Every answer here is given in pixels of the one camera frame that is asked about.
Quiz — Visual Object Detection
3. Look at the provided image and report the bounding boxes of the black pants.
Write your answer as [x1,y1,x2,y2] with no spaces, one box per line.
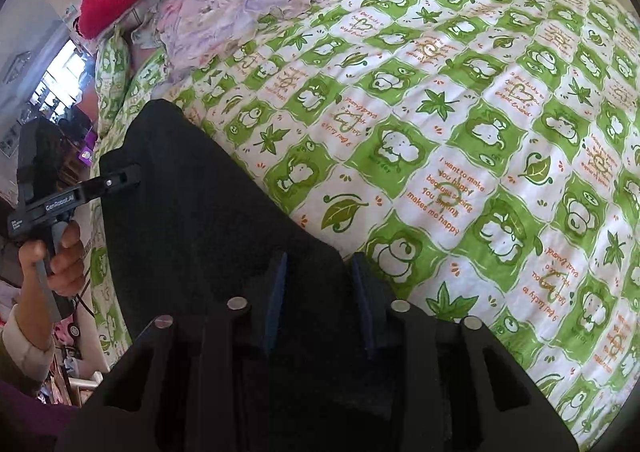
[98,98,401,452]

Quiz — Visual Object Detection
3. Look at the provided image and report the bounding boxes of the purple box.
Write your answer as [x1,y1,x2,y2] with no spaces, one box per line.
[77,129,98,167]

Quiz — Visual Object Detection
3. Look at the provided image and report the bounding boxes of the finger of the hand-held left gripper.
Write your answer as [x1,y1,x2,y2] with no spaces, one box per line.
[98,164,142,193]

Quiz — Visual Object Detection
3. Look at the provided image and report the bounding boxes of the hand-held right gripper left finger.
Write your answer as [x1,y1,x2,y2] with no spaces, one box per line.
[56,252,289,452]

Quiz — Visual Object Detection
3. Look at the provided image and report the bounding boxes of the green checkered printed bedsheet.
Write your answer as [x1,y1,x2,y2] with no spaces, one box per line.
[90,0,640,450]

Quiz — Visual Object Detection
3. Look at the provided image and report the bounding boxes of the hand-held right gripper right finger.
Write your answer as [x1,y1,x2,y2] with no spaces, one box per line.
[350,253,581,452]

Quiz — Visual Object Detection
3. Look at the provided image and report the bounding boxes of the person's left hand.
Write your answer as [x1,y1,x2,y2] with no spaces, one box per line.
[18,221,85,305]

